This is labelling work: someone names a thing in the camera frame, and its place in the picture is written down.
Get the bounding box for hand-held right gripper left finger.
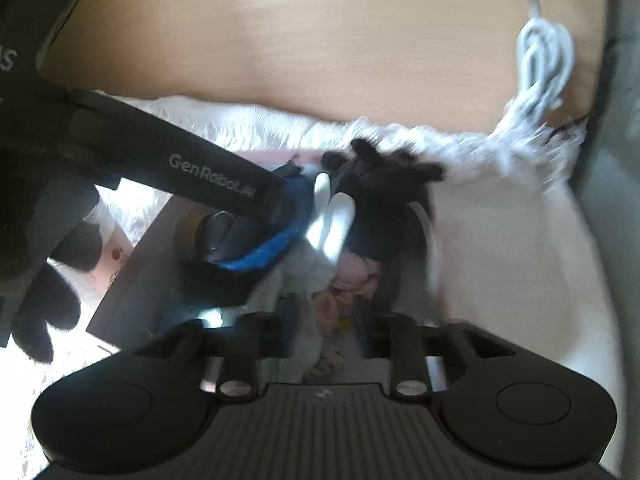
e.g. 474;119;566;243
132;300;301;398

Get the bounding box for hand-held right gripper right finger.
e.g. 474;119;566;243
352;295;518;398

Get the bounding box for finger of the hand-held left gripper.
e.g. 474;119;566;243
192;207;273;263

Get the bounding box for pink cloth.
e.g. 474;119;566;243
312;252;386;331

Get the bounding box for black fuzzy glove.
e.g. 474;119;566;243
320;139;446;266

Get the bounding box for white storage box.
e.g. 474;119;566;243
86;147;581;391

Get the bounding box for person's left hand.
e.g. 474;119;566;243
0;180;106;363

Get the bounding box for beige knit cloth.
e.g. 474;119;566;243
305;345;346;383

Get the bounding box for pink printed card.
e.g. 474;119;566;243
82;195;138;306

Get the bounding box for white fluffy blanket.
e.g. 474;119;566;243
0;92;588;396

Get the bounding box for white strap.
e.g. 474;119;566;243
407;201;443;311

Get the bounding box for white power cable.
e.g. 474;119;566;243
505;0;576;111

